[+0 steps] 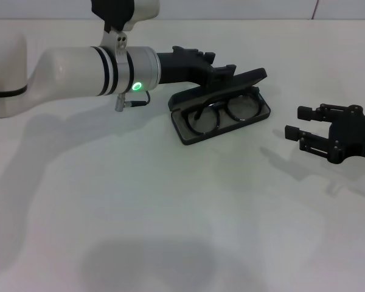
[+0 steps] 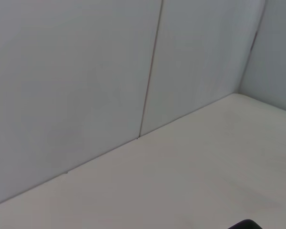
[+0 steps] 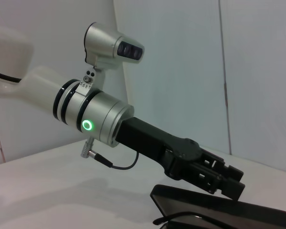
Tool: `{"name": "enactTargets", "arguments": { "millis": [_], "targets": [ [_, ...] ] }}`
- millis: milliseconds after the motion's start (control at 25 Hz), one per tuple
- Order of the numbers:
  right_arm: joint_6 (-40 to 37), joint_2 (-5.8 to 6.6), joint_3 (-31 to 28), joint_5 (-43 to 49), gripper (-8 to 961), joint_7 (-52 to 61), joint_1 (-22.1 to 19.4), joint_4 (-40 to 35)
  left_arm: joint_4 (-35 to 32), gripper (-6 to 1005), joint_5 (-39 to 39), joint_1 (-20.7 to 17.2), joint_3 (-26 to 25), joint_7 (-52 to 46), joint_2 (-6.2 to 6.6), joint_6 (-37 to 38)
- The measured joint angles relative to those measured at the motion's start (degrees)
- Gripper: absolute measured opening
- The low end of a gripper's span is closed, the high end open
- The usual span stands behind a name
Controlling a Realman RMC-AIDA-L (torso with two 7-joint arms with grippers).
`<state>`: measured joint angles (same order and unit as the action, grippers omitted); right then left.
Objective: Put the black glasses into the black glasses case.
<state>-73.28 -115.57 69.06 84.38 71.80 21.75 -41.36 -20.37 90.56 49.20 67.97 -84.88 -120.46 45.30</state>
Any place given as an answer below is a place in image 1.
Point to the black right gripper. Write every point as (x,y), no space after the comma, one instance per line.
(353,134)

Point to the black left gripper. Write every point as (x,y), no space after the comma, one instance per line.
(182,67)

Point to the black glasses case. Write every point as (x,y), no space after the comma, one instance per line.
(249,74)

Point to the black glasses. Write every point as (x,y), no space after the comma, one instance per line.
(186,120)

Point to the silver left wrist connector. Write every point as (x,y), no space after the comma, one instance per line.
(120,102)

